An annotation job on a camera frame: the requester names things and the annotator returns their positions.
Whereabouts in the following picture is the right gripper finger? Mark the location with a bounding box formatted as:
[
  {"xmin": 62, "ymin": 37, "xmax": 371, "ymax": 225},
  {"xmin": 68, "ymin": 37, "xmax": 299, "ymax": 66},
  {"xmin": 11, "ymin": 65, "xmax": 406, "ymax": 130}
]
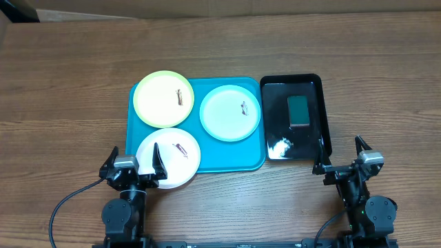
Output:
[
  {"xmin": 312, "ymin": 139, "xmax": 332, "ymax": 174},
  {"xmin": 354, "ymin": 135, "xmax": 372, "ymax": 154}
]

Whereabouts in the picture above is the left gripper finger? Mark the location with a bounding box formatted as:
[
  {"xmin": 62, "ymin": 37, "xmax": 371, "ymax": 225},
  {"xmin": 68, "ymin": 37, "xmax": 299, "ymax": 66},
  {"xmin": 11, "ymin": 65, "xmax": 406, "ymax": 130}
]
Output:
[
  {"xmin": 101, "ymin": 146, "xmax": 119, "ymax": 169},
  {"xmin": 152, "ymin": 143, "xmax": 167, "ymax": 180}
]

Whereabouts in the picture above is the green scrubbing sponge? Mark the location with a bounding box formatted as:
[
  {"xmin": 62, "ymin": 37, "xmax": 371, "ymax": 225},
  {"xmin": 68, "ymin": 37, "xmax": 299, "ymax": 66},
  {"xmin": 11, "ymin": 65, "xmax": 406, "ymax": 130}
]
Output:
[{"xmin": 287, "ymin": 95, "xmax": 310, "ymax": 127}]

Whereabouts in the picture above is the light blue round plate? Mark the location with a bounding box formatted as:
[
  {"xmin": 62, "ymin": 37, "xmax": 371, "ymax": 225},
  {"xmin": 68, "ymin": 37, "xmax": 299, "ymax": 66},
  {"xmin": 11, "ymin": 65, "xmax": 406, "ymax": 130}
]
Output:
[{"xmin": 200, "ymin": 85, "xmax": 261, "ymax": 142}]

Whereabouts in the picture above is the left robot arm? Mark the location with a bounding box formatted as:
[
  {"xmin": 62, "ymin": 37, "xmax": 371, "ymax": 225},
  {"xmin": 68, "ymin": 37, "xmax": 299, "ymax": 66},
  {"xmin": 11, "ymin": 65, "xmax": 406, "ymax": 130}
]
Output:
[{"xmin": 99, "ymin": 144, "xmax": 167, "ymax": 248}]

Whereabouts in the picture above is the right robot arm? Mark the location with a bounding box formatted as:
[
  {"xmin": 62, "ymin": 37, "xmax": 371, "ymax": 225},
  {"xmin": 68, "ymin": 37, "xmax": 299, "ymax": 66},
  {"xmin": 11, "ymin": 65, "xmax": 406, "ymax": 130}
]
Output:
[{"xmin": 312, "ymin": 136, "xmax": 398, "ymax": 247}]

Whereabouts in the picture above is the black rectangular tray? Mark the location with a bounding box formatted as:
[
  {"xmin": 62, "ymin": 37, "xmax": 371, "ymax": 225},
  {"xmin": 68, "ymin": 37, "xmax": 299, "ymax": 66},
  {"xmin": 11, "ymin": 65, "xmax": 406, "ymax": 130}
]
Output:
[{"xmin": 260, "ymin": 74, "xmax": 332, "ymax": 160}]

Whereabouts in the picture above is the teal plastic serving tray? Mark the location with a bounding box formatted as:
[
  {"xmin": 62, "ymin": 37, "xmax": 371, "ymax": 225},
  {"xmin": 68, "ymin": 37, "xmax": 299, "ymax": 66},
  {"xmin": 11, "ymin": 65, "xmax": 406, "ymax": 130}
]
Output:
[{"xmin": 125, "ymin": 76, "xmax": 267, "ymax": 174}]

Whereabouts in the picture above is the white pink round plate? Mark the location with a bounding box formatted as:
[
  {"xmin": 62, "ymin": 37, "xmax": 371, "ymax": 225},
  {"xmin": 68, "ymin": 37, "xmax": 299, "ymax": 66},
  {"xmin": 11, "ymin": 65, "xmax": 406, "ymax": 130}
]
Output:
[{"xmin": 136, "ymin": 128, "xmax": 201, "ymax": 189}]

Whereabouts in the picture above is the yellow-green round plate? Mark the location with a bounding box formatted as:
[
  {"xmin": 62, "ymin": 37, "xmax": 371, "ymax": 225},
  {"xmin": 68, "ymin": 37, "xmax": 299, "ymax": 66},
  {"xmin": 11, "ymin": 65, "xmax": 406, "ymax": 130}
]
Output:
[{"xmin": 132, "ymin": 70, "xmax": 194, "ymax": 128}]

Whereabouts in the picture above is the dark object top-left corner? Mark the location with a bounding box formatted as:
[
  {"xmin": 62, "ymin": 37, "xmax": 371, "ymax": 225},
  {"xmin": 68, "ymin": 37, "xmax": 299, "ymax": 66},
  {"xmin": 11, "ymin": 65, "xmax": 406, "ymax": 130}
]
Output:
[{"xmin": 1, "ymin": 0, "xmax": 40, "ymax": 23}]

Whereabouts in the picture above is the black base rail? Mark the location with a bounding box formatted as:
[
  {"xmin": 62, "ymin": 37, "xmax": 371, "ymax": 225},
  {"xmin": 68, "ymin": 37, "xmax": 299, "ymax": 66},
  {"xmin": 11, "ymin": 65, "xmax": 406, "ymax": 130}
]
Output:
[{"xmin": 92, "ymin": 238, "xmax": 399, "ymax": 248}]

